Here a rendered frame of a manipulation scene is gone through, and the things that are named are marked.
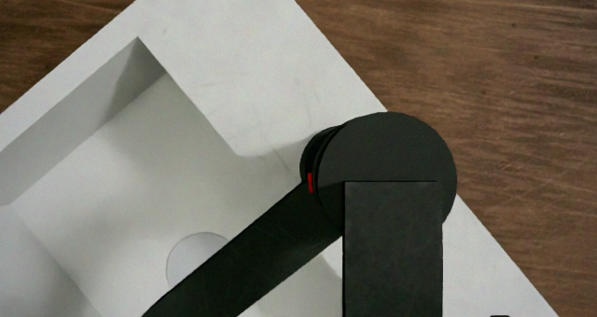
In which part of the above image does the white rectangular basin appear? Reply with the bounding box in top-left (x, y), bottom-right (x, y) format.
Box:
top-left (0, 0), bottom-right (559, 317)

